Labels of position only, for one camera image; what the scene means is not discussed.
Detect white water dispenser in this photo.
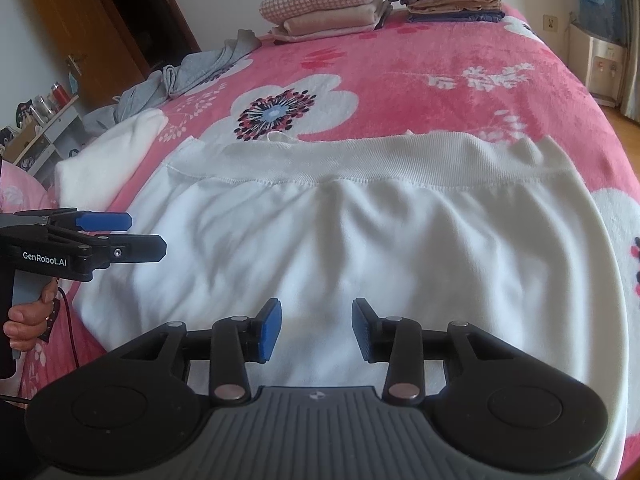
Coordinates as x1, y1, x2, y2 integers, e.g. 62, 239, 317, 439
570, 22, 628, 106

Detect folded blue jeans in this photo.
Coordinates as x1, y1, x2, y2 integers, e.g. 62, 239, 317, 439
407, 10, 506, 25

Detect brown wooden door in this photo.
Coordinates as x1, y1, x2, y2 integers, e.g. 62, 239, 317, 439
17, 0, 201, 106

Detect white fleece garment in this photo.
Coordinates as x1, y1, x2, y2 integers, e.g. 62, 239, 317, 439
54, 109, 168, 201

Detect folded tan garment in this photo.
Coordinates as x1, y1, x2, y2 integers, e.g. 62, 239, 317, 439
407, 0, 503, 15

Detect pink cloth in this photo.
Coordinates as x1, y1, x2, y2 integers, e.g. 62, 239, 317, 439
0, 162, 56, 216

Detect folded pale pink garment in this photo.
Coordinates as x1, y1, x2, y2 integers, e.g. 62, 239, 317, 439
270, 22, 381, 41

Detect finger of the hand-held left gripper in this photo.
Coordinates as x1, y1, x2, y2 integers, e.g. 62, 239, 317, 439
47, 225, 167, 271
47, 208, 133, 233

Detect person's left hand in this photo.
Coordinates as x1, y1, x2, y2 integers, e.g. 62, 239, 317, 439
2, 280, 60, 343

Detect folded beige garment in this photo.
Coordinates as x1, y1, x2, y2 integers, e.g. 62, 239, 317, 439
282, 2, 378, 37

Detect grey sweatpants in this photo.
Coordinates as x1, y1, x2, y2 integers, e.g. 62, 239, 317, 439
82, 30, 262, 133

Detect white side shelf with items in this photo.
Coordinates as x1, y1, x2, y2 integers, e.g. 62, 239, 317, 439
0, 95, 83, 186

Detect pink floral blanket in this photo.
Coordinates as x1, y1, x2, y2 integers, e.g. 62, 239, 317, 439
0, 2, 640, 411

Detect white sweatshirt with bear outline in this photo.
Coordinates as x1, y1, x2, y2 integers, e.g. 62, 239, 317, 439
75, 130, 631, 476

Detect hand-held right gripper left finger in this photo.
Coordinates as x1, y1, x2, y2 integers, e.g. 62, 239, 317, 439
120, 297, 282, 405

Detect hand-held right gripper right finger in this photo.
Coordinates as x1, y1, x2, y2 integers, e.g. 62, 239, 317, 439
351, 297, 516, 405

